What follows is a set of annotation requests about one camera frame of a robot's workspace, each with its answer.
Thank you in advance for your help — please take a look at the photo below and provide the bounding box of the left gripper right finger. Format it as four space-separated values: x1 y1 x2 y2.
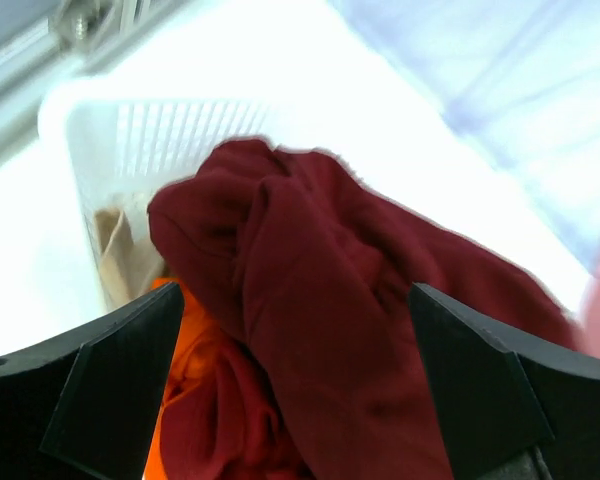
408 284 600 480

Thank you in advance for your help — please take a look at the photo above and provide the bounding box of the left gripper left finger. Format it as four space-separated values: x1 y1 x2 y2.
0 282 182 480

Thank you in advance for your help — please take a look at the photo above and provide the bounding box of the orange t shirt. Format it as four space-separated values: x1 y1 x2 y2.
143 277 222 480

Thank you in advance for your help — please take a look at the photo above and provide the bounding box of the beige t shirt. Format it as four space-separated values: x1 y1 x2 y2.
92 193 171 310

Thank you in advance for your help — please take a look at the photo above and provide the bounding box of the dark maroon t shirt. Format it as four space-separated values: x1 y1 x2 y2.
147 139 578 479

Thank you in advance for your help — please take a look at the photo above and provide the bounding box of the red t shirt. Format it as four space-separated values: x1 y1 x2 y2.
160 340 314 479

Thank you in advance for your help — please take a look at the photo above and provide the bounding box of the white plastic basket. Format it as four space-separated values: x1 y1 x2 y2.
39 89 590 314

